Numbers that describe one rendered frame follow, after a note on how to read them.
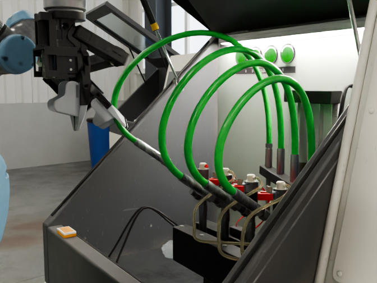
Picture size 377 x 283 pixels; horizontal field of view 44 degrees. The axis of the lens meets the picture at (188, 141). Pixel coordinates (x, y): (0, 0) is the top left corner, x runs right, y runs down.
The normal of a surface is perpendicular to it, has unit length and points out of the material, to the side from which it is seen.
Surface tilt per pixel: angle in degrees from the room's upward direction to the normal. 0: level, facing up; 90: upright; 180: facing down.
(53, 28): 90
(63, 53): 90
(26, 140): 90
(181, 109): 90
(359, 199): 76
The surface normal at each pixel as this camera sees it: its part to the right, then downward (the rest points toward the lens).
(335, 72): -0.83, 0.07
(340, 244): -0.80, -0.17
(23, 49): 0.59, 0.10
